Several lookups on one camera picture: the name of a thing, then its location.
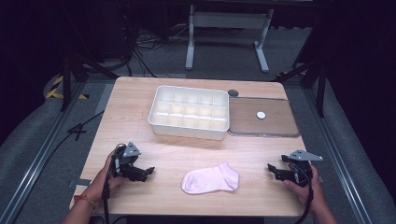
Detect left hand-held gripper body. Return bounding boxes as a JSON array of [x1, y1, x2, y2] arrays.
[[110, 141, 148, 182]]

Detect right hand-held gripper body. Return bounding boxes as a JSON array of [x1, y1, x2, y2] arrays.
[[283, 148, 324, 188]]

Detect pink sock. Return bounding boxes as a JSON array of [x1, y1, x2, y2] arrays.
[[181, 161, 241, 195]]

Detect person's left hand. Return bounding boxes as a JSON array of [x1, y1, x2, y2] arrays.
[[88, 151, 125, 202]]

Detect person's right hand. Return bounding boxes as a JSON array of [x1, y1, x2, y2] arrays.
[[283, 164, 326, 214]]

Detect wooden box lid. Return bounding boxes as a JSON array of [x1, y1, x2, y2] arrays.
[[227, 96, 301, 138]]

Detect black metal stand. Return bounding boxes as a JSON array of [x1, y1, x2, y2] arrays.
[[275, 60, 329, 119], [60, 54, 120, 112]]

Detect grey floor tape strip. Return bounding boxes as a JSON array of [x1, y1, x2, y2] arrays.
[[93, 82, 116, 116]]

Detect white divided storage box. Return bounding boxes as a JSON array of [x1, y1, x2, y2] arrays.
[[148, 85, 231, 141]]

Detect aluminium floor rail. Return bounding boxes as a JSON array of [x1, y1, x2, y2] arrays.
[[303, 88, 374, 224], [0, 81, 87, 224]]

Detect left hand-held gripper cable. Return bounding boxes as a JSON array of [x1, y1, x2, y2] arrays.
[[101, 143, 126, 224]]

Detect red and yellow bracelet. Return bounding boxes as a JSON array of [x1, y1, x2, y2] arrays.
[[73, 194, 98, 210]]

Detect thin black floor cable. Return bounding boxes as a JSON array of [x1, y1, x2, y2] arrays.
[[43, 110, 106, 162]]

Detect bundle of black floor cables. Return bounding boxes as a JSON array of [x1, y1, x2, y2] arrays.
[[122, 21, 190, 78]]

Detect white metal stand frame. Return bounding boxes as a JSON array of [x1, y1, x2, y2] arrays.
[[185, 4, 276, 74]]

